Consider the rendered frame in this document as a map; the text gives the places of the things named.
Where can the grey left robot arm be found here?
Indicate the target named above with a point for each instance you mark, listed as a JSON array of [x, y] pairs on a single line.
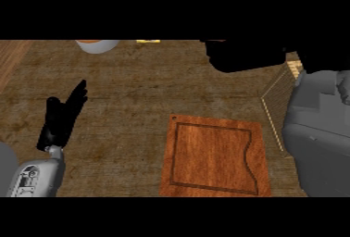
[[39, 177]]

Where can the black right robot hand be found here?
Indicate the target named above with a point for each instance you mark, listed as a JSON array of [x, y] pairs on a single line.
[[246, 54]]

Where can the yellow object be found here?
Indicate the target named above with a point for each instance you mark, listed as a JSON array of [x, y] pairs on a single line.
[[148, 40]]

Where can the orange food item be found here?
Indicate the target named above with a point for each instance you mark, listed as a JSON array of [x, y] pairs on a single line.
[[89, 40]]

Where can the grey bowl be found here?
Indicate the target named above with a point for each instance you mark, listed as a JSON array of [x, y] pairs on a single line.
[[98, 47]]

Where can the brown wooden cutting board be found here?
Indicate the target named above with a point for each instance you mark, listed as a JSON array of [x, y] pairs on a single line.
[[215, 155]]

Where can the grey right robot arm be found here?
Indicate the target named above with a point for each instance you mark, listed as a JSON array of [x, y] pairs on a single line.
[[319, 135]]

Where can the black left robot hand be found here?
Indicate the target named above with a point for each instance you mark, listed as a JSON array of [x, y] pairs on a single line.
[[61, 123]]

